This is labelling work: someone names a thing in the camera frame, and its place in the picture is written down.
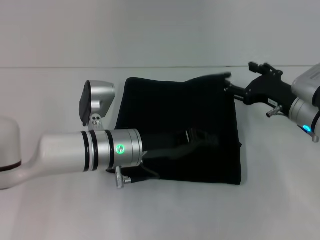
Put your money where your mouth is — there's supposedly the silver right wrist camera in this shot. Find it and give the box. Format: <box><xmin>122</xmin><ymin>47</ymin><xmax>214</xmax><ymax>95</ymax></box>
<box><xmin>290</xmin><ymin>63</ymin><xmax>320</xmax><ymax>101</ymax></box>

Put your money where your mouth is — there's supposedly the left arm cable with plug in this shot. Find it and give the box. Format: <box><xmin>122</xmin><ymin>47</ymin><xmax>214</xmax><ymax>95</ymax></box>
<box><xmin>106</xmin><ymin>149</ymin><xmax>161</xmax><ymax>190</ymax></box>

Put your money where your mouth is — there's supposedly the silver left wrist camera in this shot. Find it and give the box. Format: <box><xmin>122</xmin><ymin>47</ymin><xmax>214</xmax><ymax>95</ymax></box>
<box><xmin>78</xmin><ymin>79</ymin><xmax>117</xmax><ymax>132</ymax></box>

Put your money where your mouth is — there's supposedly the black shirt with FREE print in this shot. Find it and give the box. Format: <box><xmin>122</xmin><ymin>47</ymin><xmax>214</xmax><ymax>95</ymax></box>
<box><xmin>113</xmin><ymin>73</ymin><xmax>243</xmax><ymax>187</ymax></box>

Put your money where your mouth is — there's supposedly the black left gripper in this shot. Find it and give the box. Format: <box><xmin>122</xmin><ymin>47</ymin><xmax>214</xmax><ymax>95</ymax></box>
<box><xmin>141</xmin><ymin>127</ymin><xmax>220</xmax><ymax>161</ymax></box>

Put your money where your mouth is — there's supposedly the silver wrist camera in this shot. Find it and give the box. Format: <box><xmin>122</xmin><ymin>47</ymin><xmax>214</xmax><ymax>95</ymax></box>
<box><xmin>290</xmin><ymin>63</ymin><xmax>320</xmax><ymax>101</ymax></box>
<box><xmin>78</xmin><ymin>79</ymin><xmax>117</xmax><ymax>132</ymax></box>

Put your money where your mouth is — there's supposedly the arm cable with plug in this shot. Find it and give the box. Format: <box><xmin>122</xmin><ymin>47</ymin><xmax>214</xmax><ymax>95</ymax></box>
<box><xmin>106</xmin><ymin>149</ymin><xmax>161</xmax><ymax>190</ymax></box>
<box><xmin>265</xmin><ymin>104</ymin><xmax>284</xmax><ymax>119</ymax></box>

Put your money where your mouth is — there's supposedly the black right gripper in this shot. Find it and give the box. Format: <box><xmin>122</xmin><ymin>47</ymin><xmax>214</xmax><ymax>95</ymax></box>
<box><xmin>216</xmin><ymin>61</ymin><xmax>294</xmax><ymax>106</ymax></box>

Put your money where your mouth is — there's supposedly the right arm cable with plug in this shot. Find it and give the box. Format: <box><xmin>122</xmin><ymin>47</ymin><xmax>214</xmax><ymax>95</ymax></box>
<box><xmin>265</xmin><ymin>104</ymin><xmax>284</xmax><ymax>119</ymax></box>

